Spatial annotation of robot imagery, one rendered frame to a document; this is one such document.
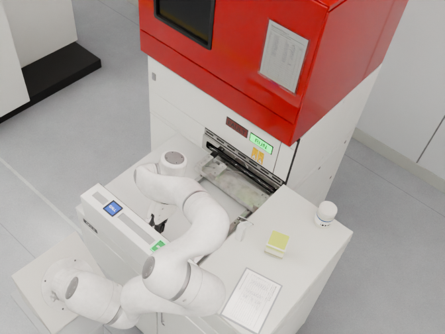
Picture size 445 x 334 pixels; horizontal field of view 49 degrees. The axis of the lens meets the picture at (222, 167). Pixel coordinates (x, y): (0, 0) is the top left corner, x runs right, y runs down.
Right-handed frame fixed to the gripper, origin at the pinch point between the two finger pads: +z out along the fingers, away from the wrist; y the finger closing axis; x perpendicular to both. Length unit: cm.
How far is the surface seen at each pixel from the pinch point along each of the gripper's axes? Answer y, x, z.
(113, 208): -3.4, -25.8, 14.8
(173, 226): -23.2, -9.7, 25.3
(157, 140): -66, -61, 34
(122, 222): -1.5, -18.6, 15.6
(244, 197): -50, 5, 13
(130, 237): 0.7, -11.7, 16.1
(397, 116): -218, 17, 30
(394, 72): -211, 3, 2
